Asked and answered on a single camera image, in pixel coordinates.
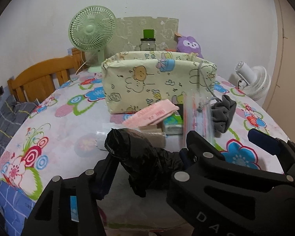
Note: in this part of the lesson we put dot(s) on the white standing fan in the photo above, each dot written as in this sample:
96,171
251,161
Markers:
254,82

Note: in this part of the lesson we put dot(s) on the green desk fan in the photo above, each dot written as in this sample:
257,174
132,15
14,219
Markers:
90,31

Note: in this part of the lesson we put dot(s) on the floral tablecloth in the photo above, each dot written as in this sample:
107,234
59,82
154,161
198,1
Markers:
58,138

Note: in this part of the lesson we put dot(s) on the grey plaid pillow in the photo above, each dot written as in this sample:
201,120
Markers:
12,115

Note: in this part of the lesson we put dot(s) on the yellow cartoon fabric box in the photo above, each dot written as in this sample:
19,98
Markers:
135,80

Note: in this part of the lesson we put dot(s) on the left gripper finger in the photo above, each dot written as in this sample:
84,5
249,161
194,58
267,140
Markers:
69,206

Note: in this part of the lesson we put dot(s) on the purple plush bunny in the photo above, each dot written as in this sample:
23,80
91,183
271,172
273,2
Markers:
188,45

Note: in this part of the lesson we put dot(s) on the grey drawstring pouch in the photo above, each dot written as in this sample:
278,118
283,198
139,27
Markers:
222,111

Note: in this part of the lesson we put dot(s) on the black plastic bag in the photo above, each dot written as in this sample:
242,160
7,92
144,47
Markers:
150,168

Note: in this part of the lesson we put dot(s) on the wooden door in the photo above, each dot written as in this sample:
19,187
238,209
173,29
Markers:
280,100

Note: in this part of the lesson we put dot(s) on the green cup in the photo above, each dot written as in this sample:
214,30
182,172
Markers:
148,34

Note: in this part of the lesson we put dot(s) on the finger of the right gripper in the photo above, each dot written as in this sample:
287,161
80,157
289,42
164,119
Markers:
284,151
217,197

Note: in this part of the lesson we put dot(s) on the clear bag of masks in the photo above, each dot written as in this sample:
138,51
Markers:
197,117

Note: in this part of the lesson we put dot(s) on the blue grid bedsheet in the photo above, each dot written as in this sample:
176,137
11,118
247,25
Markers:
15,207

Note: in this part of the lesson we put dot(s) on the glass mason jar mug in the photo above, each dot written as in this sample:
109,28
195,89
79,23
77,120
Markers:
147,44

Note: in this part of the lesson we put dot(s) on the green patterned cardboard panel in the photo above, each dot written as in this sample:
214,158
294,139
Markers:
129,32

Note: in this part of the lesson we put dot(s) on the green tissue pack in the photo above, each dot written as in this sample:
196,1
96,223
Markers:
173,125

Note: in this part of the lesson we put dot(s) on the pink paper packet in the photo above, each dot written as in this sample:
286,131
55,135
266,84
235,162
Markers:
151,115

